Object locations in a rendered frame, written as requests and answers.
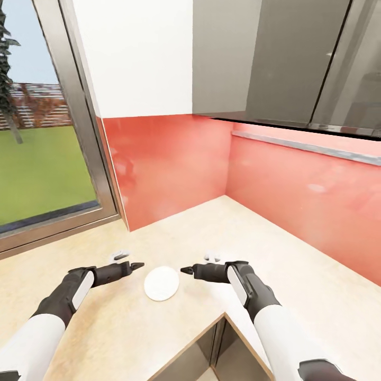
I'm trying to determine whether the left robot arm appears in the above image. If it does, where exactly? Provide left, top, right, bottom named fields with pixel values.
left=0, top=249, right=144, bottom=381

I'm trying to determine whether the saucer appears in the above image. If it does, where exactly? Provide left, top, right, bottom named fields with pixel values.
left=144, top=266, right=179, bottom=301

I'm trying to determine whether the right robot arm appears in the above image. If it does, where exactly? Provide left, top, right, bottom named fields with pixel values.
left=180, top=251, right=356, bottom=381

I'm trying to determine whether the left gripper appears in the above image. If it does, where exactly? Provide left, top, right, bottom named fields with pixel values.
left=105, top=261, right=144, bottom=283

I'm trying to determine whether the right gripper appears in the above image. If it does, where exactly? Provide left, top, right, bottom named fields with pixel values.
left=180, top=263, right=220, bottom=283

